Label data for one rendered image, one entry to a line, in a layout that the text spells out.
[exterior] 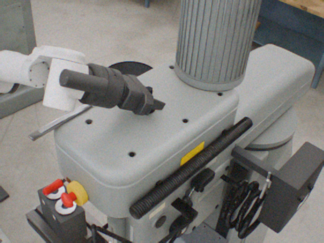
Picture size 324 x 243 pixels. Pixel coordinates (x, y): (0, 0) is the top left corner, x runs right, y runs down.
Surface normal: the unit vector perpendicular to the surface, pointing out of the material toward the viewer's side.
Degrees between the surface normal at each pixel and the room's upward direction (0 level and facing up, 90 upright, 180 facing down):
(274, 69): 0
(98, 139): 0
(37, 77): 76
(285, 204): 90
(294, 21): 90
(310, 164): 0
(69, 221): 90
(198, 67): 90
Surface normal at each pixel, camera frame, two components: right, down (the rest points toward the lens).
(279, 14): -0.68, 0.44
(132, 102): 0.51, 0.59
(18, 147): 0.07, -0.76
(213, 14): -0.30, 0.60
